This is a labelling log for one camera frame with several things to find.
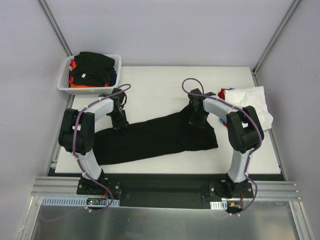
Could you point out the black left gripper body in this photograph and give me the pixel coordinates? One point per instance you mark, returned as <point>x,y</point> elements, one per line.
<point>120,122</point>

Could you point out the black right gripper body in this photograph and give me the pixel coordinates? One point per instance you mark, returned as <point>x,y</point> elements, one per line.
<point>198,120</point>

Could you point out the black t shirt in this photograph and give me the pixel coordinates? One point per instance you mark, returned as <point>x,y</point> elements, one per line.
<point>92,57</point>
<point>156,137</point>

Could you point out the red t shirt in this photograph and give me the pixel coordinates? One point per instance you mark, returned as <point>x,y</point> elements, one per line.
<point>221,93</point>

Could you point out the white t shirt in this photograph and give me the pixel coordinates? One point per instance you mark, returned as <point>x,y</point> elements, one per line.
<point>254,97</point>

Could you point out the white plastic laundry basket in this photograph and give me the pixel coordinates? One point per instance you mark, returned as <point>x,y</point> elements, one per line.
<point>64,78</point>

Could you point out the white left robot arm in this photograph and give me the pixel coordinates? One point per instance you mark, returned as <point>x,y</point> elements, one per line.
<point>77,131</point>

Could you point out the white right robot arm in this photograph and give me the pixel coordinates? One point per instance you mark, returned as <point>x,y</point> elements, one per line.
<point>245,135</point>

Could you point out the dark blue t shirt in basket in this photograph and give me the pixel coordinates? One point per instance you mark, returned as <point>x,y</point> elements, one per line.
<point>113,78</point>

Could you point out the black t shirt in basket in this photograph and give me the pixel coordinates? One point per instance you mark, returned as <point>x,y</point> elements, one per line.
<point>92,57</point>

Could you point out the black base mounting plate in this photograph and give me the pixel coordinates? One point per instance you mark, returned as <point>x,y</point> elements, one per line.
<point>178,191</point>

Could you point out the orange t shirt in basket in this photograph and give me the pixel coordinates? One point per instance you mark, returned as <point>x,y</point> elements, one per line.
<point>89,75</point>

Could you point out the pink t shirt in basket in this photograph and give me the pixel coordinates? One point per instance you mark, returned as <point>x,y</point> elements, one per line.
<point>70,68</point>

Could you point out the right white cable duct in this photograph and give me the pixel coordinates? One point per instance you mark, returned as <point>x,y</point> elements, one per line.
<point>219,205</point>

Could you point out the white cable duct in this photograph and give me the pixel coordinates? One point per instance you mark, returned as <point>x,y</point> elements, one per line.
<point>78,202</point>
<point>219,205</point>

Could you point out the aluminium front rail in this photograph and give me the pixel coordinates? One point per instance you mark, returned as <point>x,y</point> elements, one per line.
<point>286,191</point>

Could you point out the left white cable duct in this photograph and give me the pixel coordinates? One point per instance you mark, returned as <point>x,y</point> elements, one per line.
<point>78,202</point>

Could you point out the left aluminium frame post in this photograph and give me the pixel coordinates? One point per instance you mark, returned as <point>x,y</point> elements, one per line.
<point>56,29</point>

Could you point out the aluminium frame post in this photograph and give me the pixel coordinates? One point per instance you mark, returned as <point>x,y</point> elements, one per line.
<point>277,34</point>
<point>56,29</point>

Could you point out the right aluminium frame post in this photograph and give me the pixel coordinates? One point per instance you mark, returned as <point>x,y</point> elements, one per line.
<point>277,34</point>

